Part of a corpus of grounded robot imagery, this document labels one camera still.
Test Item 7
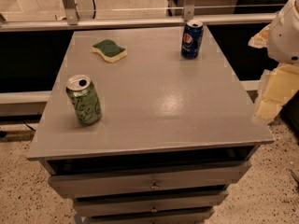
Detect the grey drawer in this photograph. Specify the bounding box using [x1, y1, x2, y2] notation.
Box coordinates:
[49, 161, 251, 198]
[89, 208, 214, 224]
[74, 190, 228, 217]

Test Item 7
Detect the green and yellow sponge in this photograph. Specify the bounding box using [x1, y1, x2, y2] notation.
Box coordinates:
[93, 39, 127, 63]

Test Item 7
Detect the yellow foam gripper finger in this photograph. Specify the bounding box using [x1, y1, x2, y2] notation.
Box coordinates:
[254, 63, 299, 121]
[248, 25, 270, 49]

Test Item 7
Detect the metal railing frame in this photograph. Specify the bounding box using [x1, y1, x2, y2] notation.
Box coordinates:
[0, 0, 287, 32]

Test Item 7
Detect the grey drawer cabinet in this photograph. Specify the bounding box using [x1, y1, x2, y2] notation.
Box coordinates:
[26, 26, 276, 224]

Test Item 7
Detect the bottom grey drawer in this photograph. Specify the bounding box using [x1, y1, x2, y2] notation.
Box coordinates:
[89, 208, 214, 224]

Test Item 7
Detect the green soda can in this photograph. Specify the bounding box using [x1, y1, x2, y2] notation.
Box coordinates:
[65, 75, 102, 125]

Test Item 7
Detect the blue Pepsi can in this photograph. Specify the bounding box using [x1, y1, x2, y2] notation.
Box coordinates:
[181, 20, 204, 59]

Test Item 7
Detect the top grey drawer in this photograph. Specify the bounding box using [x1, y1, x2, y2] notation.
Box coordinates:
[49, 161, 251, 198]

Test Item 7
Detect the middle grey drawer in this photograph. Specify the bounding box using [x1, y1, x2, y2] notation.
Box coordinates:
[74, 190, 228, 217]

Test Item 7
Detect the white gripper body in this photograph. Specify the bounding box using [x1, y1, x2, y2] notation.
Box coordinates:
[267, 0, 299, 64]

